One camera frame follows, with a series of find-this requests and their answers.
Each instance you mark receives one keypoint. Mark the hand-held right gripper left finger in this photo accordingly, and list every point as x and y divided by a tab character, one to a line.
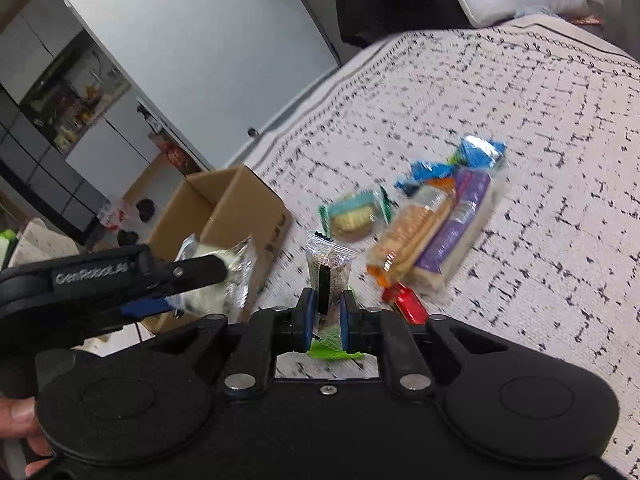
310	317

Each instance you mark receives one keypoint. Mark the blue snack packet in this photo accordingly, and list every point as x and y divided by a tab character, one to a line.
425	176
482	152

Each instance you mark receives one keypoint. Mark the cookie packet with green edges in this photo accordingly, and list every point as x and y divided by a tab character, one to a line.
352	215

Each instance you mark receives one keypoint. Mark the shelf cabinet with items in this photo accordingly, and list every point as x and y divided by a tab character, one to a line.
50	110

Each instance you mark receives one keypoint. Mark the orange cracker packet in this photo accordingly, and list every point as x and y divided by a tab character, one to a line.
410	235

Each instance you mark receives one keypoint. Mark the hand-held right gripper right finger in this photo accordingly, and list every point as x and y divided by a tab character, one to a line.
346	322

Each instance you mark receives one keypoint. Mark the patterned white bedspread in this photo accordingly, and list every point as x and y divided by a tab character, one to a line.
525	160

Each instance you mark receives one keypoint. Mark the red and white plastic bag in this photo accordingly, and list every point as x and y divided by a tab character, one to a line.
111	216

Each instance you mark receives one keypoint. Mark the white wardrobe door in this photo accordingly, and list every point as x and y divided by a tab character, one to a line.
200	45

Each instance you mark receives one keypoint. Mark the red gold-dotted snack packet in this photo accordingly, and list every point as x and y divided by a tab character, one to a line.
407	302

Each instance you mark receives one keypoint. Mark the brown cardboard box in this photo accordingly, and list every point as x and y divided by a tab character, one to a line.
225	220

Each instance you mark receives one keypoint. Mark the silver foil snack packet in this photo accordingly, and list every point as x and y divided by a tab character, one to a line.
220	280

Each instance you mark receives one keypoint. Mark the light green snack packet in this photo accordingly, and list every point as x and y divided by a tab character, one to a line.
454	158

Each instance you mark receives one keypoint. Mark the purple cracker packet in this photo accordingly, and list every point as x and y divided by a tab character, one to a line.
457	235

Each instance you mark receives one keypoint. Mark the black floor object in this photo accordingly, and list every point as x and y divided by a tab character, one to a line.
126	237
146	211

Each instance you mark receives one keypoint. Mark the person's left hand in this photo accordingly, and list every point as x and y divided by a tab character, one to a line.
20	415

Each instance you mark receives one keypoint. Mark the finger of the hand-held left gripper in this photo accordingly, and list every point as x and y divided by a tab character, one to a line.
195	272
147	308

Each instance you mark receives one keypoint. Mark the cream spotted cloth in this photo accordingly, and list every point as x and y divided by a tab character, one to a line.
42	242

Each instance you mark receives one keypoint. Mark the clear dark snack packet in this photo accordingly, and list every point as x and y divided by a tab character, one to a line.
330	260

